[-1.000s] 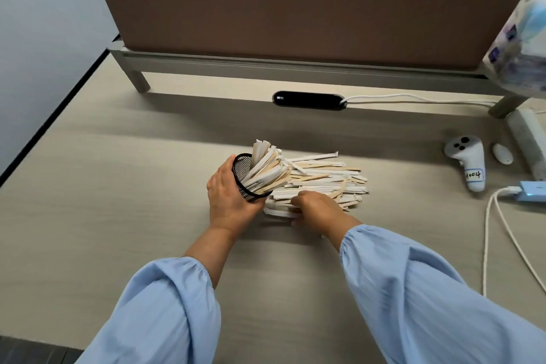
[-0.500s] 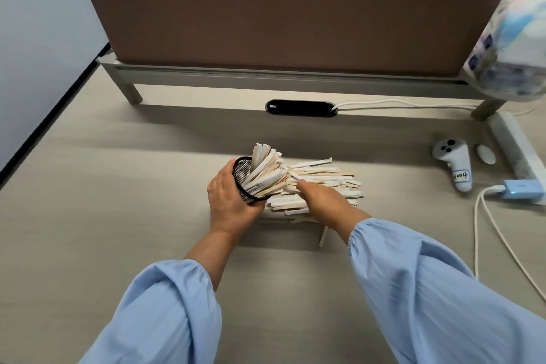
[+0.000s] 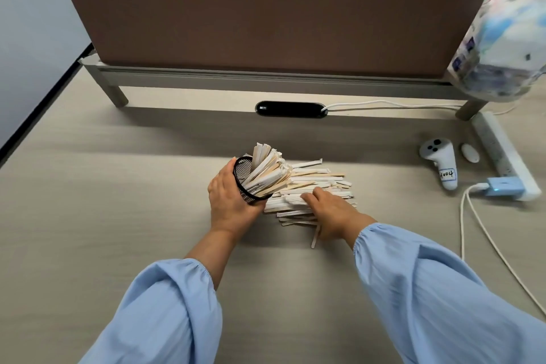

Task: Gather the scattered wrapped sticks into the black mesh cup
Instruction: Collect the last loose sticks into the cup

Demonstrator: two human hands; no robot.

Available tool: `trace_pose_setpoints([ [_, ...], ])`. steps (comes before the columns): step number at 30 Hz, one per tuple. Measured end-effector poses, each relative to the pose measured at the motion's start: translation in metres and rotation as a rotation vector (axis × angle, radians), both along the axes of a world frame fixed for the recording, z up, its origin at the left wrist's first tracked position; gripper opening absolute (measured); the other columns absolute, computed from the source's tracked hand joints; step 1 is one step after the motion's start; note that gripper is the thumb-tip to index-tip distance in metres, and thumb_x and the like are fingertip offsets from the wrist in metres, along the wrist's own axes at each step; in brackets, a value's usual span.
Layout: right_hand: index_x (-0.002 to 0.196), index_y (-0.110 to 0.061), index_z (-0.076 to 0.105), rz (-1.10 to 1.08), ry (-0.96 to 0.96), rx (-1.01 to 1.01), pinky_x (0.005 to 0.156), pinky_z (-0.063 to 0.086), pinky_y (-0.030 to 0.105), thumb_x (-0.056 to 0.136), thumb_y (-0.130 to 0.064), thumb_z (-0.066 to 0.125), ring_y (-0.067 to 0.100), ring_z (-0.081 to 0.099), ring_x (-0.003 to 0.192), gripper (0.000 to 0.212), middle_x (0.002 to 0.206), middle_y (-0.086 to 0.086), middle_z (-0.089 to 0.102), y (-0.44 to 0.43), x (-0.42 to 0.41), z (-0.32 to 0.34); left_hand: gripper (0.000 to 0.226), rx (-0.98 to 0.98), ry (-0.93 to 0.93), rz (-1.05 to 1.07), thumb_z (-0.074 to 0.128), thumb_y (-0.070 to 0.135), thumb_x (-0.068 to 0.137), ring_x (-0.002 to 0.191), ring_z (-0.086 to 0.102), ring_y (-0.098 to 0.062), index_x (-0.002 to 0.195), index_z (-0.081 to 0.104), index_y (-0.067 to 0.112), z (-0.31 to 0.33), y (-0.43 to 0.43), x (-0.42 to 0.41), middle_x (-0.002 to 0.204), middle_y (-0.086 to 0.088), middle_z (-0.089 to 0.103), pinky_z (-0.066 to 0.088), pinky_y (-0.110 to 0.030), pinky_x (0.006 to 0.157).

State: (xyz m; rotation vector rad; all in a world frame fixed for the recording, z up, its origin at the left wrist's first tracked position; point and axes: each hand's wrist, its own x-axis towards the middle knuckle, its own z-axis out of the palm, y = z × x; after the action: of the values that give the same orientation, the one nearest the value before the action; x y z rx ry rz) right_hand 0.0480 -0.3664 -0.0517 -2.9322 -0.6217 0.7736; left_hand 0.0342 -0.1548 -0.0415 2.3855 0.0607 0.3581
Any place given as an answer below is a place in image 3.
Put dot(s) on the clear bag of packets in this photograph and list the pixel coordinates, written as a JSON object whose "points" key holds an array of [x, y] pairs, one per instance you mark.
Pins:
{"points": [[499, 56]]}

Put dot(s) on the person's right hand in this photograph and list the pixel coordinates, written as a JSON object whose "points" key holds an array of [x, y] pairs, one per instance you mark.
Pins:
{"points": [[337, 218]]}

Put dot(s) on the brown desk divider panel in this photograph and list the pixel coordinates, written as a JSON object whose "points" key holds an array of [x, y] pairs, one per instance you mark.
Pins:
{"points": [[277, 22]]}

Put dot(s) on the small white oval object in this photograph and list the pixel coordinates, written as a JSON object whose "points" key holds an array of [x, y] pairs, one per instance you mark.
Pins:
{"points": [[469, 153]]}

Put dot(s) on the pile of sticks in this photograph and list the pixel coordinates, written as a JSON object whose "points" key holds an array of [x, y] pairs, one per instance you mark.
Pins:
{"points": [[315, 180]]}

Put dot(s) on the white power strip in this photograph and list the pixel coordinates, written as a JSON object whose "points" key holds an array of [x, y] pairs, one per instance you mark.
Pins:
{"points": [[490, 137]]}

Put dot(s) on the person's left forearm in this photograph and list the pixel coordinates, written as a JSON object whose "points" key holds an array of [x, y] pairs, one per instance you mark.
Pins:
{"points": [[170, 317]]}

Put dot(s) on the person's left hand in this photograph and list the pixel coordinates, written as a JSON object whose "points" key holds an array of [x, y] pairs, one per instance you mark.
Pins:
{"points": [[228, 201]]}

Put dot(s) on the person's right forearm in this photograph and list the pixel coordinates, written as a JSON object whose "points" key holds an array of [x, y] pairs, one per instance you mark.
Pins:
{"points": [[426, 304]]}

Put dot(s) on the light blue charger adapter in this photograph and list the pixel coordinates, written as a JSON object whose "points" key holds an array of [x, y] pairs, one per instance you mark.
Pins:
{"points": [[505, 186]]}

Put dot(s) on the grey divider base rail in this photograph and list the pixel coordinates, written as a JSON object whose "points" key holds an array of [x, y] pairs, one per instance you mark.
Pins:
{"points": [[256, 78]]}

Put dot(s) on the beige table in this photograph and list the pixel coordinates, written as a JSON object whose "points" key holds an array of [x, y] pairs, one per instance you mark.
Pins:
{"points": [[106, 184]]}

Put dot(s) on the black mesh pen cup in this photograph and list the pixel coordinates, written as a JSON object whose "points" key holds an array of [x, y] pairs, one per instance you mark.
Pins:
{"points": [[243, 171]]}

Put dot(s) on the white handheld controller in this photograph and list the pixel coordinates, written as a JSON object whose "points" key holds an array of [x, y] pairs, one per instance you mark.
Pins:
{"points": [[443, 163]]}

